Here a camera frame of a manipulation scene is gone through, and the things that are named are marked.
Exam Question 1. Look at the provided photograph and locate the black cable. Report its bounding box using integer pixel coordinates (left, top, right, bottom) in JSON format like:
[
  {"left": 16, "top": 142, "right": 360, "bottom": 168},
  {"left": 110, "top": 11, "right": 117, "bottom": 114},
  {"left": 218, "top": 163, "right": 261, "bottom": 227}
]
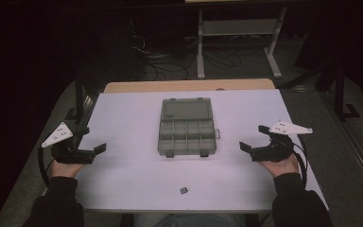
[
  {"left": 37, "top": 146, "right": 57, "bottom": 187},
  {"left": 290, "top": 141, "right": 308, "bottom": 190}
]

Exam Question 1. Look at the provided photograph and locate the black metal stand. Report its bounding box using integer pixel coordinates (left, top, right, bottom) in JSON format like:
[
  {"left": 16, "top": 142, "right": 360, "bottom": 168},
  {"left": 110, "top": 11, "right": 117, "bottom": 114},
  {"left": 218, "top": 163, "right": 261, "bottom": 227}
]
[{"left": 333, "top": 61, "right": 361, "bottom": 123}]

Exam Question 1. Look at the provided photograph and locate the person's left hand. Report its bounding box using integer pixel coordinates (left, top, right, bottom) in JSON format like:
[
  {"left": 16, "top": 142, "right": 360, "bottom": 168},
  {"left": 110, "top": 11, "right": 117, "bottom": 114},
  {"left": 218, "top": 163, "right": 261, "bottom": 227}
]
[{"left": 50, "top": 158, "right": 87, "bottom": 180}]

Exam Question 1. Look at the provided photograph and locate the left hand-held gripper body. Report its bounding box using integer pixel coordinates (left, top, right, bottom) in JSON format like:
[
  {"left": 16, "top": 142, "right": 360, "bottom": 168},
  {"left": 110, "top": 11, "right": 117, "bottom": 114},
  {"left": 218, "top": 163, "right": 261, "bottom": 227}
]
[{"left": 41, "top": 121, "right": 95, "bottom": 165}]

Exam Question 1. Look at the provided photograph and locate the grey plastic compartment box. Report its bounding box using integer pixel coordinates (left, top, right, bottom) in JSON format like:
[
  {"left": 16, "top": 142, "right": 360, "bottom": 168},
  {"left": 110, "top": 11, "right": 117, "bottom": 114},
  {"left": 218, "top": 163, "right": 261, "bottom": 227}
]
[{"left": 157, "top": 96, "right": 222, "bottom": 159}]

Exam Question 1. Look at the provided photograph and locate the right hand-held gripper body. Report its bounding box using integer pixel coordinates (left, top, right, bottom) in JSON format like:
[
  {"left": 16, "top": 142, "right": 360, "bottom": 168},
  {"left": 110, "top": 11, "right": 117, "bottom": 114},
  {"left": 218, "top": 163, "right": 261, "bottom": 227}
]
[{"left": 250, "top": 120, "right": 314, "bottom": 164}]

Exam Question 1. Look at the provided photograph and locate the person's right hand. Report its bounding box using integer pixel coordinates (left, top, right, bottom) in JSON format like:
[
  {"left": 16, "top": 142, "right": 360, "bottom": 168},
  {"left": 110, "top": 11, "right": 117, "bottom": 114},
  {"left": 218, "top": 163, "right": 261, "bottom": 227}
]
[{"left": 259, "top": 153, "right": 301, "bottom": 179}]

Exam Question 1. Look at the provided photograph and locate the tangle of floor cables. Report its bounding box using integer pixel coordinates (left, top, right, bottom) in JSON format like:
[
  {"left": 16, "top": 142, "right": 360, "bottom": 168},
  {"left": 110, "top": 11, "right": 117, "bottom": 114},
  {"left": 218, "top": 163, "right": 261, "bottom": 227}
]
[{"left": 130, "top": 33, "right": 244, "bottom": 81}]

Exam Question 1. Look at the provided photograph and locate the metal floor rail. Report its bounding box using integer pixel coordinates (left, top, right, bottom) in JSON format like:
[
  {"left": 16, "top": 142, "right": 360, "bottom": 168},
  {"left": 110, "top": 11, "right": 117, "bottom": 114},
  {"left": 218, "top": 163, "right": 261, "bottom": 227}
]
[{"left": 320, "top": 90, "right": 363, "bottom": 203}]

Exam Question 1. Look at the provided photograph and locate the white metal stand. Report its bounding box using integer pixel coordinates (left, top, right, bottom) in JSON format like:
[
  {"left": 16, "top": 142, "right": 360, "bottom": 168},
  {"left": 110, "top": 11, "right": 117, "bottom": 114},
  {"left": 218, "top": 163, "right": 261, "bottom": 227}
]
[{"left": 196, "top": 5, "right": 288, "bottom": 80}]

